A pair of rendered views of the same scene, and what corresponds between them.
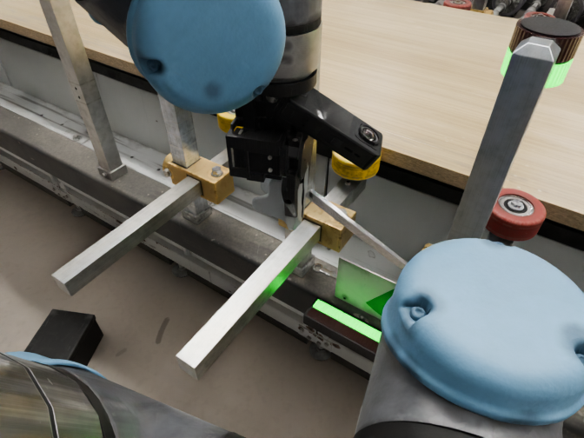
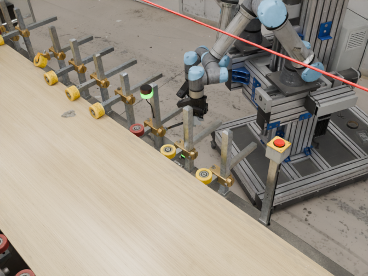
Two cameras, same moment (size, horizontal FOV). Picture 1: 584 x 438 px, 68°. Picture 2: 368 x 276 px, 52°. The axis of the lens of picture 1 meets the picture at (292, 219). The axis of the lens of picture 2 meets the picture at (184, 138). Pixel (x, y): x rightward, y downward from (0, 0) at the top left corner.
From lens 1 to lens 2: 219 cm
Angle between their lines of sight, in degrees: 94
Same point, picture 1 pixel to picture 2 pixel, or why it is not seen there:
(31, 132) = (325, 263)
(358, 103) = (155, 173)
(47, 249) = not seen: outside the picture
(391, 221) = not seen: hidden behind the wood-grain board
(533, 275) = (187, 54)
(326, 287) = (182, 161)
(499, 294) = (190, 53)
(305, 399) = not seen: hidden behind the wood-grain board
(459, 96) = (114, 172)
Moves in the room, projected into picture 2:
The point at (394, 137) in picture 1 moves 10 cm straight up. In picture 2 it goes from (152, 154) to (150, 140)
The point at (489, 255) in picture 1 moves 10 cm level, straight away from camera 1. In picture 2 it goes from (189, 55) to (176, 62)
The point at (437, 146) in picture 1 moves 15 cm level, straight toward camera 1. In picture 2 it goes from (141, 149) to (157, 133)
